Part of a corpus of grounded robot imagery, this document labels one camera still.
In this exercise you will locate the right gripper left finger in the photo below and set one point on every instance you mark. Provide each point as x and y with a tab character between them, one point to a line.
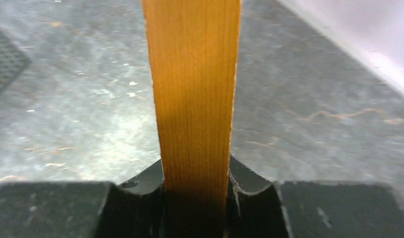
84	209

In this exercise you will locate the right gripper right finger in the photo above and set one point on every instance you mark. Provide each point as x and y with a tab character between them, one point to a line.
259	208

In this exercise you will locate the wooden picture frame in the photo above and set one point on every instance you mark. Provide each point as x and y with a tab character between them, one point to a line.
192	51

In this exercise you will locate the grey building baseplate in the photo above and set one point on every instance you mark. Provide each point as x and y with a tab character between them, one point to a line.
12	61

